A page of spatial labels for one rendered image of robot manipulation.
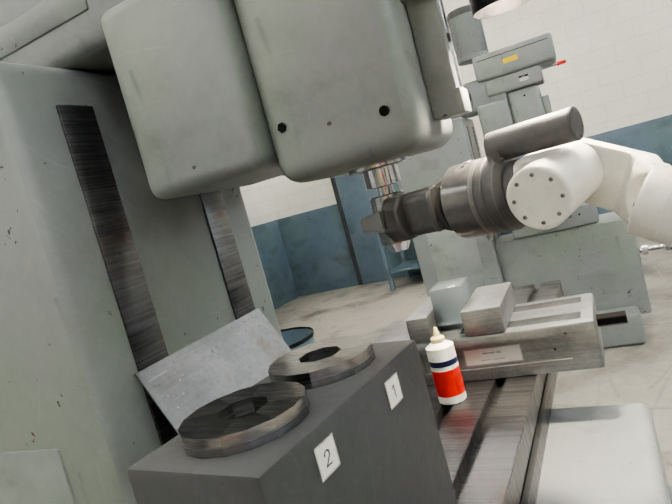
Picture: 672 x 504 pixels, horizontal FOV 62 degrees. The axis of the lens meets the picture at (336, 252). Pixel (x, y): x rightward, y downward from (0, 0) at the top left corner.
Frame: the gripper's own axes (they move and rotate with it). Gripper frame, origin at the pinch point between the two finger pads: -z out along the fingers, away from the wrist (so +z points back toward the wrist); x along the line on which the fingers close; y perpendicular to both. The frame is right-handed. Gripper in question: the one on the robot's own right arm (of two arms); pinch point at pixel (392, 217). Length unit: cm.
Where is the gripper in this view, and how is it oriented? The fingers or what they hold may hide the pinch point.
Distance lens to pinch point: 75.7
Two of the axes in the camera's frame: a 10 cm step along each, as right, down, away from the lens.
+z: 6.9, -1.3, -7.1
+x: -6.7, 2.5, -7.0
